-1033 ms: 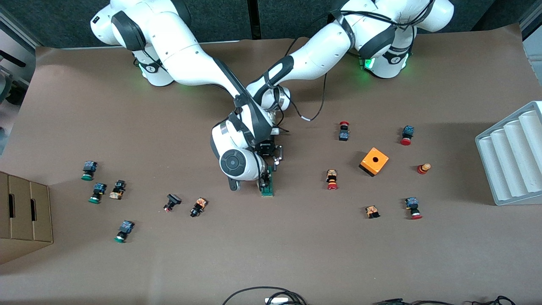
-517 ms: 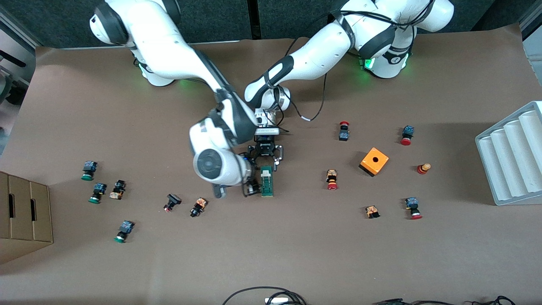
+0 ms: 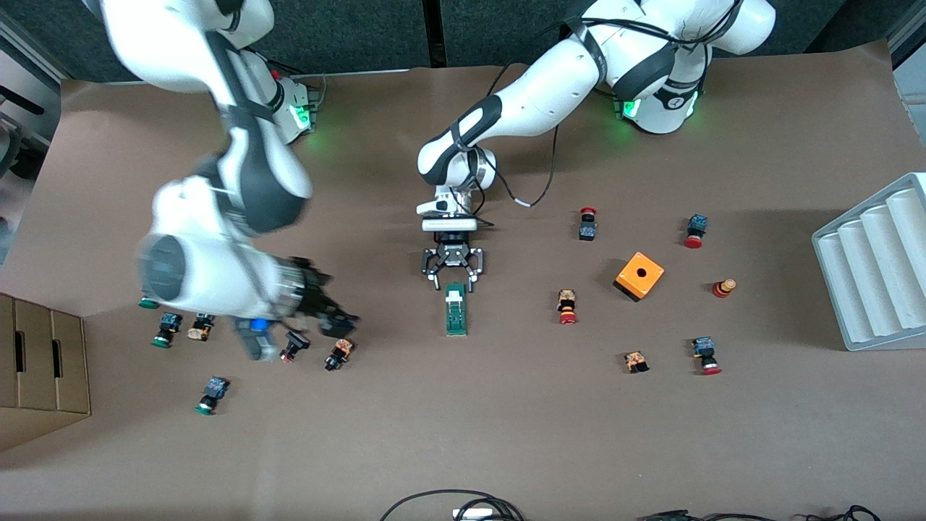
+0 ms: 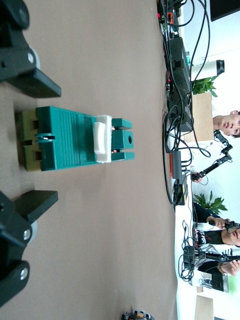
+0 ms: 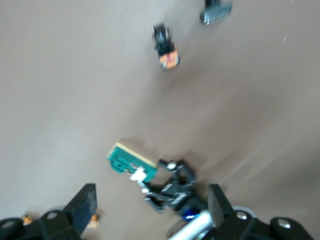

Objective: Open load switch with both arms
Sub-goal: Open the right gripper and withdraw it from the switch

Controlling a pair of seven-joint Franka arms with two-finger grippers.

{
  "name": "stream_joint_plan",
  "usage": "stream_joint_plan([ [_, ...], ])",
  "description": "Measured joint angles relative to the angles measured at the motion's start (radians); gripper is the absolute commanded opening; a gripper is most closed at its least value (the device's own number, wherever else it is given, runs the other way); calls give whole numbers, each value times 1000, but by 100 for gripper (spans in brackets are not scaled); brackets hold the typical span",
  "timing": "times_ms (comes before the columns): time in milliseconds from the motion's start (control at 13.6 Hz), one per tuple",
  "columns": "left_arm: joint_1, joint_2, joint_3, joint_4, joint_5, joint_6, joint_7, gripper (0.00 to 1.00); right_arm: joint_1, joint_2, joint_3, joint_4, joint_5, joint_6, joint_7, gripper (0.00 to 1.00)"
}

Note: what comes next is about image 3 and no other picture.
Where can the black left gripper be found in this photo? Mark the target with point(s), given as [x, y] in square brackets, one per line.
[452, 253]

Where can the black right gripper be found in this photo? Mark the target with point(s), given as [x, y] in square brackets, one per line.
[312, 295]

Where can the green load switch white lever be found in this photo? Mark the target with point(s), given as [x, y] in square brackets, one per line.
[456, 315]

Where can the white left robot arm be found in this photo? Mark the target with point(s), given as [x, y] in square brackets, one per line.
[550, 94]

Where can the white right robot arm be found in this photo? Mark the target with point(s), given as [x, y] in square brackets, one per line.
[217, 275]

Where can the black push button orange block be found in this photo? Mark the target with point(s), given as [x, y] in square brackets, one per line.
[340, 352]

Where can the black square button red base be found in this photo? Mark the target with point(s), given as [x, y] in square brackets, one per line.
[295, 343]

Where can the red mushroom button orange block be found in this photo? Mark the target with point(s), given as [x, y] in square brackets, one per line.
[567, 304]

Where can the yellow black contact block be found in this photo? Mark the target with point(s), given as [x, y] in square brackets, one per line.
[200, 327]

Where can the green push button blue block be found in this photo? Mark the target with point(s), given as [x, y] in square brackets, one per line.
[213, 391]
[148, 304]
[168, 329]

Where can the brown paper table cover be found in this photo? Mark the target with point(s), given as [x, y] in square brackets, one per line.
[506, 434]

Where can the orange black contact block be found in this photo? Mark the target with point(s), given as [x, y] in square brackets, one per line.
[636, 361]

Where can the white plug connector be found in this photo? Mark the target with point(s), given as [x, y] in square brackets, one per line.
[474, 514]

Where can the red yellow selector knob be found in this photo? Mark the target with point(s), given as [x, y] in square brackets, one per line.
[722, 289]

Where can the brown cardboard box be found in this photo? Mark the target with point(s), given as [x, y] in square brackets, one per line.
[43, 362]

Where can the white ridged foam tray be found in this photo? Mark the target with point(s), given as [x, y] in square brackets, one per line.
[875, 289]

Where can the orange button enclosure box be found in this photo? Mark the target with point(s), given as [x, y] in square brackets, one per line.
[639, 275]

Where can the black vertical post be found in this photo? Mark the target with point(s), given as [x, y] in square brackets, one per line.
[434, 32]

